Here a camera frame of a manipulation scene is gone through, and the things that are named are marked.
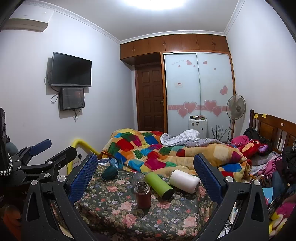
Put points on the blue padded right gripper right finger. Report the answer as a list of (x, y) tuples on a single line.
[(241, 212)]

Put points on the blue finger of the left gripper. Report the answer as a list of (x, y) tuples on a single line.
[(40, 147)]

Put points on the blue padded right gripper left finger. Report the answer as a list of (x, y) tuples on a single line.
[(39, 221)]

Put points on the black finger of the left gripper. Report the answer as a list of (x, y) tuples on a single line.
[(55, 163)]

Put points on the red thermos cup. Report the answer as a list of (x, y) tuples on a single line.
[(143, 195)]

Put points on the dark green cup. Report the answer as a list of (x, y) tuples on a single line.
[(109, 173)]

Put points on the light blue booklet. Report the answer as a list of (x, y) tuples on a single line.
[(268, 193)]

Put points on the white thermos bottle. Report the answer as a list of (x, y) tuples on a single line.
[(184, 181)]

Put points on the red plush toy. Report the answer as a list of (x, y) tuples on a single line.
[(252, 148)]

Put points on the clear glass jar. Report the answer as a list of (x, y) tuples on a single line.
[(136, 178)]

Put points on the colourful patchwork blanket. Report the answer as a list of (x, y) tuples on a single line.
[(140, 151)]

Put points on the green thermos bottle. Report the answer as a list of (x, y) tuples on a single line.
[(163, 190)]

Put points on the wooden headboard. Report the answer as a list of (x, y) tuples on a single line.
[(280, 132)]

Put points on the dry twig plant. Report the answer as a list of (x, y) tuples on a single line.
[(220, 133)]

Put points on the white grey striped cloth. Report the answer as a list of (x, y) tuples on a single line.
[(189, 138)]

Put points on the small white cabinet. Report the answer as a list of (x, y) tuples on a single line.
[(200, 126)]

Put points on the standing electric fan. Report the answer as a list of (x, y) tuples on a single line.
[(235, 109)]

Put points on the brown wooden door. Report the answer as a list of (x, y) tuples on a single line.
[(150, 97)]

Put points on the white air conditioner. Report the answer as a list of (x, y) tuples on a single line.
[(36, 22)]

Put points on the white sliding wardrobe with hearts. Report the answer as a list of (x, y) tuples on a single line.
[(198, 86)]

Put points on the yellow padded bed rail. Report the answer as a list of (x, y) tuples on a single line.
[(80, 144)]

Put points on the small black wall monitor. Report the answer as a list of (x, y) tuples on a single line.
[(71, 98)]

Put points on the black wall television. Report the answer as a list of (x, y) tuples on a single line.
[(68, 70)]

